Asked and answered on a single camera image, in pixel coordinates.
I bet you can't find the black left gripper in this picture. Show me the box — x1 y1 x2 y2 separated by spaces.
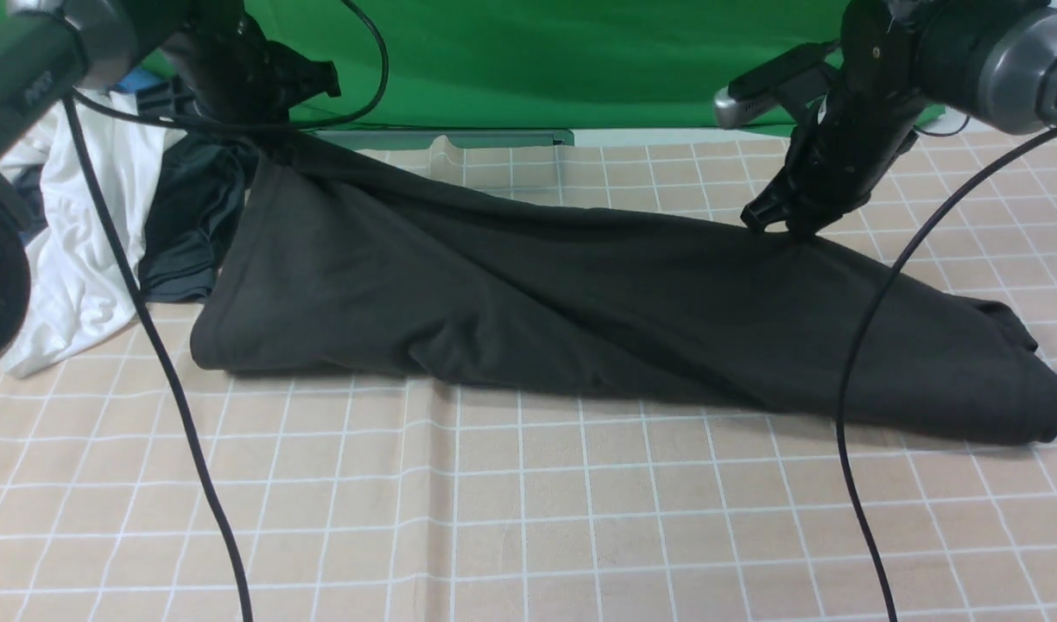
161 1 340 124

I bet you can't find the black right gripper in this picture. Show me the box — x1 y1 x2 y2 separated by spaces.
739 1 930 241

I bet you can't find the dark gray long-sleeve shirt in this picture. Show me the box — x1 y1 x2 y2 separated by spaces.
189 131 1057 447

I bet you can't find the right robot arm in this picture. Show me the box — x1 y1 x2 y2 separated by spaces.
713 1 1057 237

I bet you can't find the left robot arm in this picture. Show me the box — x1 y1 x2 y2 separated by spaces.
0 1 340 356

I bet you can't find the blue garment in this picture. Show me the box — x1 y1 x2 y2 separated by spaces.
111 67 165 94

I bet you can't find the dark teal garment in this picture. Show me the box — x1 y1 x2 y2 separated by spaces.
137 130 260 303

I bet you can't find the green backdrop cloth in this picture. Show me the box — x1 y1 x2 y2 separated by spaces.
140 0 948 139

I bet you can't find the white garment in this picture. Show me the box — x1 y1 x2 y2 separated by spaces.
0 104 185 378

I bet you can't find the beige checkered tablecloth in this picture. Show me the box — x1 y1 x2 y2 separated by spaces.
0 143 1057 621

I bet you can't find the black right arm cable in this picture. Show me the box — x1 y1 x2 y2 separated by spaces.
835 125 1057 622

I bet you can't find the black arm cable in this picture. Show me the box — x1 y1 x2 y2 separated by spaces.
835 125 1057 622
60 0 389 622

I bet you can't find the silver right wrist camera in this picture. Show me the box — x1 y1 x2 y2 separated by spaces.
713 40 840 130

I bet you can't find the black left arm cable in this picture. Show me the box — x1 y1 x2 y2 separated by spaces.
60 0 389 622

